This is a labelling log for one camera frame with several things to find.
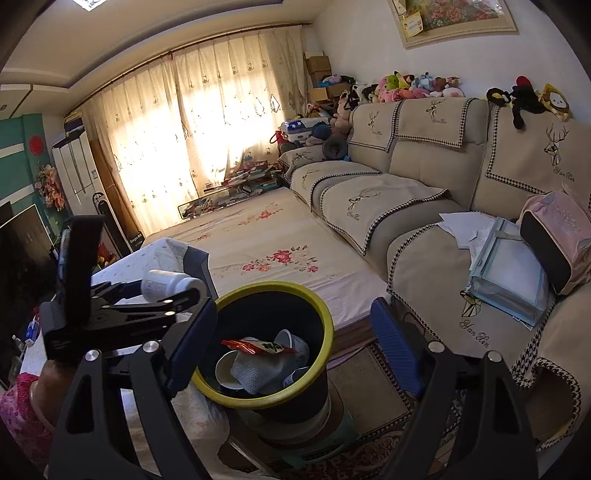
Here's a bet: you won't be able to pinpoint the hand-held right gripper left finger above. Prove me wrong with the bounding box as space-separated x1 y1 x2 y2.
48 298 219 480

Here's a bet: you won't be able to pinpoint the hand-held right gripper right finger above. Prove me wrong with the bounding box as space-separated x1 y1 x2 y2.
370 296 539 480

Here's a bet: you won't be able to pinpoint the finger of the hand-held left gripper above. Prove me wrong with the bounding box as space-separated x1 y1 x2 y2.
108 286 208 330
90 276 148 305

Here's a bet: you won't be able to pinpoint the white plastic bottle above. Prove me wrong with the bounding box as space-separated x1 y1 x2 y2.
141 270 204 301

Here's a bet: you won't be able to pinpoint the red snack packet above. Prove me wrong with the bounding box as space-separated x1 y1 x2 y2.
221 338 296 356

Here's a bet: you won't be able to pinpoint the grey wet wipe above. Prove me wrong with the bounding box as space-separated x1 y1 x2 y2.
229 352 289 395

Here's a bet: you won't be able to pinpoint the yellow-rimmed dark blue bin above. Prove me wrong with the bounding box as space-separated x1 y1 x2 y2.
190 281 335 423

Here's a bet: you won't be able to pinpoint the white bowl with blue label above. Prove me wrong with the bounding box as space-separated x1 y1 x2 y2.
274 329 311 365

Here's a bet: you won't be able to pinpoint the white cup with blue print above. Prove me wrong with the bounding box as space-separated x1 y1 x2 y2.
281 366 311 388

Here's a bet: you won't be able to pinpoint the person's left forearm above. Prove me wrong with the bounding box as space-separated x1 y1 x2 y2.
0 357 63 462

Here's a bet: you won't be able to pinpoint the dark grey table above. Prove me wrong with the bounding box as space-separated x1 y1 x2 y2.
178 246 219 301

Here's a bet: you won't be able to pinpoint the pastel spotted white tablecloth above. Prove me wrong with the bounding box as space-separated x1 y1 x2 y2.
18 237 232 480

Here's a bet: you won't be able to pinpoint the black television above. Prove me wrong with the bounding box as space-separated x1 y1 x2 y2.
0 203 58 324

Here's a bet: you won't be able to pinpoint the black floor appliance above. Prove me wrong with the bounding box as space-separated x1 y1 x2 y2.
92 193 116 220

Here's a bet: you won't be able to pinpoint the artificial flower decoration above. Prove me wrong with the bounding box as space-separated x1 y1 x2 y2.
34 164 65 212

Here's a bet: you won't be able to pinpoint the white cabinet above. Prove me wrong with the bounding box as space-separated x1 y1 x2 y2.
52 131 109 217

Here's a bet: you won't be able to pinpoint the floral bed sheet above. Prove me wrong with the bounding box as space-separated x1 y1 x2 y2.
139 187 393 333

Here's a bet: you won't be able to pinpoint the clear plastic folder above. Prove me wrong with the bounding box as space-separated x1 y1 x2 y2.
464 217 552 326

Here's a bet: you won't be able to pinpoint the pale green plastic stool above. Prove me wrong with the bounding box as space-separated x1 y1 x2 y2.
256 397 365 467

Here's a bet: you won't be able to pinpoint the white papers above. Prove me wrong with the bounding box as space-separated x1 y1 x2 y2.
438 211 497 247

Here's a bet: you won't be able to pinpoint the set of beige sofa covers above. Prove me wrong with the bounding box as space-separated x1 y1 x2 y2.
279 97 591 393

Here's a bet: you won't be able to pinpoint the black box on cabinet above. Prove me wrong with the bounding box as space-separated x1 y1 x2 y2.
64 113 88 139

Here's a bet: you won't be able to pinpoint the pile of books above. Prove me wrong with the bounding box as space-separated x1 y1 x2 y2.
178 159 289 217

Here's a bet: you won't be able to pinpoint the beige sofa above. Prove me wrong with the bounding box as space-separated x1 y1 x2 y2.
277 95 591 453

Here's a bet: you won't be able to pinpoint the cream curtain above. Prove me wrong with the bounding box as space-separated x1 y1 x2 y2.
83 25 310 236

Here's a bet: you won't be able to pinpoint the pink backpack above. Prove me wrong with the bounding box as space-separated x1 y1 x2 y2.
516 190 591 296

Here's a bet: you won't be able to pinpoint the dark grey neck pillow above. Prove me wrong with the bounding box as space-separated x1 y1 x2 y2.
322 136 349 162

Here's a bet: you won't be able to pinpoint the blue and white suitcase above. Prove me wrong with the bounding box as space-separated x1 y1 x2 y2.
280 117 329 144

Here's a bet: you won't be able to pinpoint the row of plush toys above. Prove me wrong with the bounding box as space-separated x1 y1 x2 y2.
318 71 465 104

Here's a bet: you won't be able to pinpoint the black plush with red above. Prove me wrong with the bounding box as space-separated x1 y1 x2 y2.
508 76 546 130

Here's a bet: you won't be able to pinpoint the stack of cardboard boxes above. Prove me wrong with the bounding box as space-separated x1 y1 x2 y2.
305 55 352 109

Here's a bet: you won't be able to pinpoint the yellow lion cushion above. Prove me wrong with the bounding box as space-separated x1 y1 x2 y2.
540 83 573 121

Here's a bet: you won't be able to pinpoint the framed floral picture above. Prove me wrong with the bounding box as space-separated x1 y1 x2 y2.
390 0 520 49

